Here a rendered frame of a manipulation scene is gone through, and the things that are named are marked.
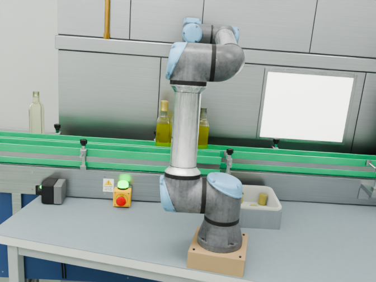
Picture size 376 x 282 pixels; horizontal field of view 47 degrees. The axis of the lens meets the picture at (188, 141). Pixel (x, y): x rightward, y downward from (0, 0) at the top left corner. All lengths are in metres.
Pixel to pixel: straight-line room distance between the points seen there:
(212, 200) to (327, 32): 1.06
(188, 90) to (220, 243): 0.49
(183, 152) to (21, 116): 4.17
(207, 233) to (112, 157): 0.60
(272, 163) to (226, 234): 0.64
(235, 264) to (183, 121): 0.47
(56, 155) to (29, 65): 3.44
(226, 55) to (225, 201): 0.45
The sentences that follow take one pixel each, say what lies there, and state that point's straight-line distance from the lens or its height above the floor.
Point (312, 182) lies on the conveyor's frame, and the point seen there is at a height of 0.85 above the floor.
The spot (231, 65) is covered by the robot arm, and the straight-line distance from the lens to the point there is 1.33.
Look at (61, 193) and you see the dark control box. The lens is 1.82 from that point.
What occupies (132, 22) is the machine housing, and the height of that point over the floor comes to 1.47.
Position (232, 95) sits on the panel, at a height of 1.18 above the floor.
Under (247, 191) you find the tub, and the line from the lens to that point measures 1.89.
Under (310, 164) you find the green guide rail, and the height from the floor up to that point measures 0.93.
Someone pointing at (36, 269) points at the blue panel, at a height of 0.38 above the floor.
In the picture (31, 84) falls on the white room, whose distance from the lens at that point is 5.28.
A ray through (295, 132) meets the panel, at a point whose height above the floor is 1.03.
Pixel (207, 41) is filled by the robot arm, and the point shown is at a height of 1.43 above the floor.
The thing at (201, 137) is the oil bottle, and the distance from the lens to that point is 1.89.
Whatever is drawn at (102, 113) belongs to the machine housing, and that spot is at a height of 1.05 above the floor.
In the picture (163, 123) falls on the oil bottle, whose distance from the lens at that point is 1.87.
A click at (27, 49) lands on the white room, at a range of 5.23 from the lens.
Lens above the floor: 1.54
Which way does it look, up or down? 17 degrees down
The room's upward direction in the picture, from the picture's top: 5 degrees clockwise
